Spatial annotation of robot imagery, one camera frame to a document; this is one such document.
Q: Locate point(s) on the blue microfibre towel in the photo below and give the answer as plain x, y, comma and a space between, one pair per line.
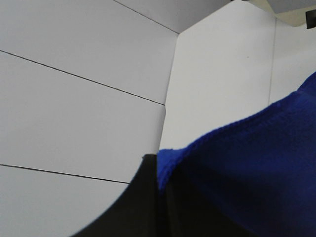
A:
259, 171

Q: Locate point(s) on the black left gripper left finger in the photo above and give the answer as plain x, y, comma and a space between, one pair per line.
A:
135, 213

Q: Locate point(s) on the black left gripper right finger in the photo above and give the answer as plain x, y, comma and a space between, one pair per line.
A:
189, 214

